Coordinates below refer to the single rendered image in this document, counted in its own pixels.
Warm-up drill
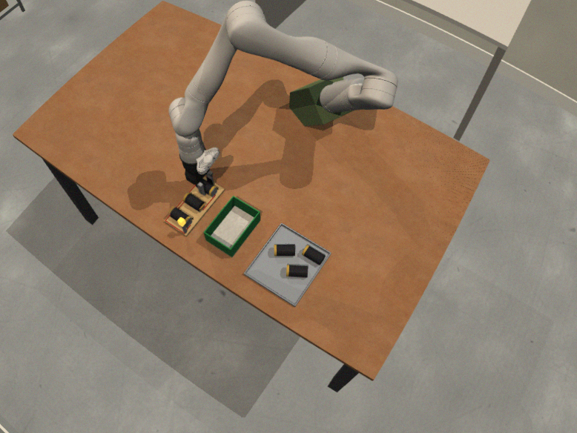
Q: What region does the black battery with yellow end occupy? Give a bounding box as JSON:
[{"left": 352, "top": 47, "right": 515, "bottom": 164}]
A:
[
  {"left": 302, "top": 245, "right": 326, "bottom": 265},
  {"left": 274, "top": 245, "right": 295, "bottom": 256},
  {"left": 286, "top": 265, "right": 308, "bottom": 278},
  {"left": 170, "top": 208, "right": 190, "bottom": 222},
  {"left": 183, "top": 192, "right": 205, "bottom": 211},
  {"left": 200, "top": 179, "right": 216, "bottom": 196}
]

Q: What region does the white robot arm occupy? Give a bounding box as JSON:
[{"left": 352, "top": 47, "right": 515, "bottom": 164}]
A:
[{"left": 168, "top": 1, "right": 398, "bottom": 153}]

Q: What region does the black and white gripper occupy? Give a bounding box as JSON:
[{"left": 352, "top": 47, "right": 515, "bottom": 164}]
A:
[{"left": 179, "top": 142, "right": 220, "bottom": 196}]

